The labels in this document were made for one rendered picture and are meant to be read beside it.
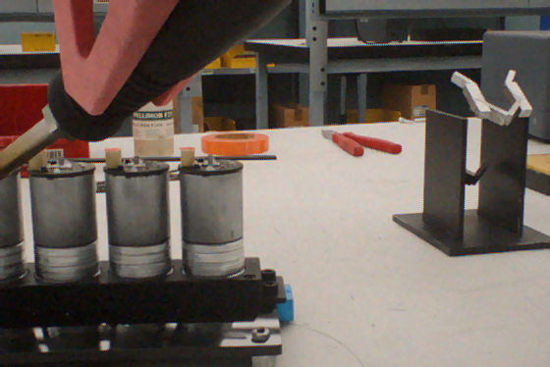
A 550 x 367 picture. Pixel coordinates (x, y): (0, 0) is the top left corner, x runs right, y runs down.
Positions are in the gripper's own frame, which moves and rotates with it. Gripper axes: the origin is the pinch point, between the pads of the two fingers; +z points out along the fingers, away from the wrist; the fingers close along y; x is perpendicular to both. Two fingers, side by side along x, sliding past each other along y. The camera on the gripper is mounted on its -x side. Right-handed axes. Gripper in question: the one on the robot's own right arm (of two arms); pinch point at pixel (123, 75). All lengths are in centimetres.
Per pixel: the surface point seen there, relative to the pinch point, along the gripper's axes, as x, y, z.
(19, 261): -3.9, -1.2, 10.6
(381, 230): -0.8, -22.3, 12.1
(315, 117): -128, -210, 109
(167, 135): -25.5, -30.3, 23.3
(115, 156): -3.5, -4.0, 5.9
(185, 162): -1.7, -5.8, 5.3
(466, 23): -220, -473, 129
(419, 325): 7.4, -11.4, 7.7
